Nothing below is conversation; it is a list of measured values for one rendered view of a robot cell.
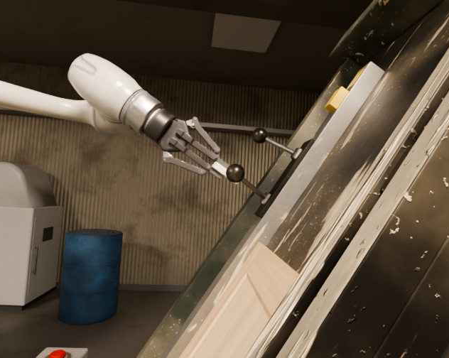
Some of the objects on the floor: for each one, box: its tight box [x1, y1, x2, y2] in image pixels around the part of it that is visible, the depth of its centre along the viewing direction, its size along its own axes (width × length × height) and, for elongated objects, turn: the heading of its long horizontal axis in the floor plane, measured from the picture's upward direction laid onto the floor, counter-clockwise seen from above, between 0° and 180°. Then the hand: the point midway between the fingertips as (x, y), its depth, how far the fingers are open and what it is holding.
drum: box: [58, 229, 123, 325], centre depth 327 cm, size 61×61×92 cm
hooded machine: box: [0, 162, 63, 311], centre depth 352 cm, size 81×72×164 cm
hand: (225, 172), depth 67 cm, fingers closed
